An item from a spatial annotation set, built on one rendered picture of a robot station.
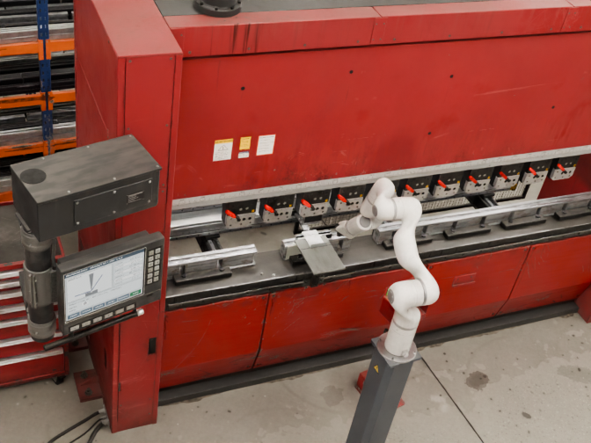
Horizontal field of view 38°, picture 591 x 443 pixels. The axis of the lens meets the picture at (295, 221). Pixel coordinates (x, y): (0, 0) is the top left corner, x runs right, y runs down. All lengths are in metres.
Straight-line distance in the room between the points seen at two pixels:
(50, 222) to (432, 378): 2.92
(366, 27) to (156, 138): 1.05
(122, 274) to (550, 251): 2.90
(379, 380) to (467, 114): 1.42
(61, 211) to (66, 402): 1.97
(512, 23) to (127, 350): 2.44
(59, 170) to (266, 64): 1.04
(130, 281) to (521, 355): 2.98
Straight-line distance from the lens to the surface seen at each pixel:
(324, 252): 4.45
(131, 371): 4.44
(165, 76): 3.34
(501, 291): 5.49
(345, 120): 4.08
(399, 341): 3.95
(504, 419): 5.33
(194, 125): 3.77
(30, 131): 5.51
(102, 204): 3.24
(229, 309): 4.48
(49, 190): 3.16
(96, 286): 3.48
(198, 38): 3.53
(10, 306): 4.45
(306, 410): 5.01
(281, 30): 3.64
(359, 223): 4.20
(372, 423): 4.34
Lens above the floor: 3.90
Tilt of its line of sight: 39 degrees down
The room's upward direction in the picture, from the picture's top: 11 degrees clockwise
